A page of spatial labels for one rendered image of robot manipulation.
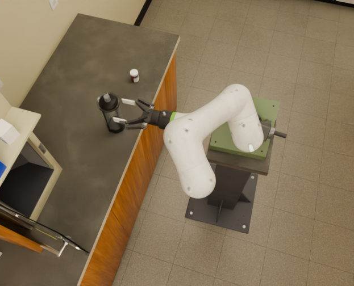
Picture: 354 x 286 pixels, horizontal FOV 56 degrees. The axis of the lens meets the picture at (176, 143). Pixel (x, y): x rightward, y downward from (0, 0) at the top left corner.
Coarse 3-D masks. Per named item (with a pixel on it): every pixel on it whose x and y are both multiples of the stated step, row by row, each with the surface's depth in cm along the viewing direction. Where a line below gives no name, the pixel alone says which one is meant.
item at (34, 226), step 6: (6, 210) 112; (12, 216) 128; (18, 216) 111; (24, 222) 127; (30, 222) 110; (36, 228) 123; (42, 228) 109; (48, 234) 124; (54, 234) 108; (60, 240) 120; (66, 240) 114; (72, 246) 122; (84, 252) 135
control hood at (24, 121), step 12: (12, 108) 117; (12, 120) 114; (24, 120) 114; (36, 120) 114; (24, 132) 112; (0, 144) 110; (12, 144) 110; (24, 144) 111; (0, 156) 108; (12, 156) 108; (0, 180) 104
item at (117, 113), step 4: (108, 92) 161; (100, 96) 160; (116, 96) 160; (116, 104) 158; (100, 108) 157; (112, 108) 157; (104, 112) 160; (108, 112) 158; (112, 112) 160; (116, 112) 162; (120, 112) 167; (108, 116) 162; (112, 116) 163; (116, 116) 164; (120, 116) 168; (108, 120) 166; (112, 120) 166; (112, 124) 169; (116, 124) 170; (120, 124) 172; (112, 128) 173; (116, 128) 173
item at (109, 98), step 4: (104, 96) 155; (108, 96) 155; (112, 96) 158; (100, 100) 158; (104, 100) 157; (108, 100) 156; (112, 100) 157; (116, 100) 158; (100, 104) 157; (104, 104) 156; (108, 104) 156; (112, 104) 156; (104, 108) 157; (108, 108) 157
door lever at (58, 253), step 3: (42, 243) 125; (42, 246) 124; (45, 246) 124; (48, 246) 124; (63, 246) 124; (45, 249) 124; (48, 249) 124; (51, 249) 124; (54, 249) 124; (60, 249) 124; (63, 249) 124; (51, 252) 123; (54, 252) 123; (57, 252) 123; (60, 252) 123; (57, 255) 123; (60, 255) 123
